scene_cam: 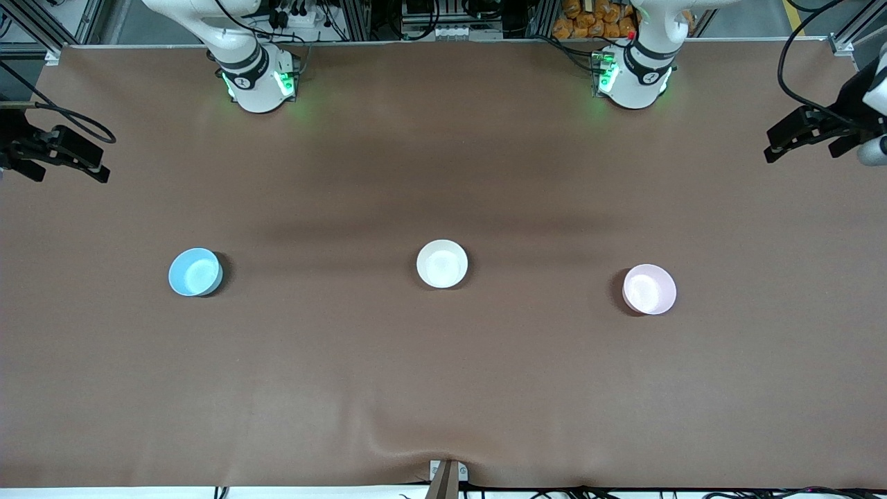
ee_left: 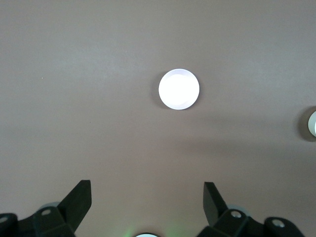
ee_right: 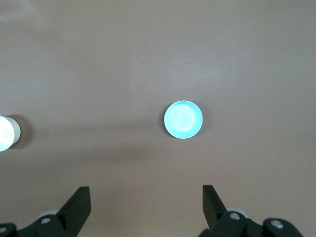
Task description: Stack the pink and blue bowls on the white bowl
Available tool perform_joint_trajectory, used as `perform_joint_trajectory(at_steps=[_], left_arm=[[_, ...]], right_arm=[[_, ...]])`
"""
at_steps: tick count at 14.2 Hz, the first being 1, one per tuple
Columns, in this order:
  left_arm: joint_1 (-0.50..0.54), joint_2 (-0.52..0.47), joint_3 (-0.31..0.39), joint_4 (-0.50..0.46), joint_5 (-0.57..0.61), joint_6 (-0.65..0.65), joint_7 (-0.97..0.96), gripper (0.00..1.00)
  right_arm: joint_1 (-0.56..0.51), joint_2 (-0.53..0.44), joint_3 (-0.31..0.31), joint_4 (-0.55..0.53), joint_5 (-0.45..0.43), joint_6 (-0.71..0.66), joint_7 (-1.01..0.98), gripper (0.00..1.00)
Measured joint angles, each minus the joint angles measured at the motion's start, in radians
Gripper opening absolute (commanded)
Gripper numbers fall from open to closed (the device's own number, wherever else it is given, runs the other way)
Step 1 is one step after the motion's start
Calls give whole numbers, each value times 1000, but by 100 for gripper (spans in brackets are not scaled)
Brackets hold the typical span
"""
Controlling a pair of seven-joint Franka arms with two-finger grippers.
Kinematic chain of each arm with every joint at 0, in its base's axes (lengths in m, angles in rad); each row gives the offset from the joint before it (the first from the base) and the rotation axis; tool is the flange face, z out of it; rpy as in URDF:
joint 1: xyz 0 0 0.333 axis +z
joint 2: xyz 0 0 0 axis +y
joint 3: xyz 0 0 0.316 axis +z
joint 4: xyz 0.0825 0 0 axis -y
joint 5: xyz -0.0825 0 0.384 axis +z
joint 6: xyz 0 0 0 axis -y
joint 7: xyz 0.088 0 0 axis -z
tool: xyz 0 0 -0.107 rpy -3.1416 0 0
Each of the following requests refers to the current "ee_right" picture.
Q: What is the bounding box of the brown table mat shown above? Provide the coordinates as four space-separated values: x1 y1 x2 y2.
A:
0 0 316 237

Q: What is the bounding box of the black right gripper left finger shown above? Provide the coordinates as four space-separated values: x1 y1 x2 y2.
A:
0 186 92 237

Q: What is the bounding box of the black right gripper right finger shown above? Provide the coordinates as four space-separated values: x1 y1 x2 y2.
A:
198 184 304 237

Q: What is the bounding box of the white bowl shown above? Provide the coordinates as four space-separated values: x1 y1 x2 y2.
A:
0 115 22 152

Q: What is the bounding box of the blue bowl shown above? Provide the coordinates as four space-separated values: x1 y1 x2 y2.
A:
163 100 204 139

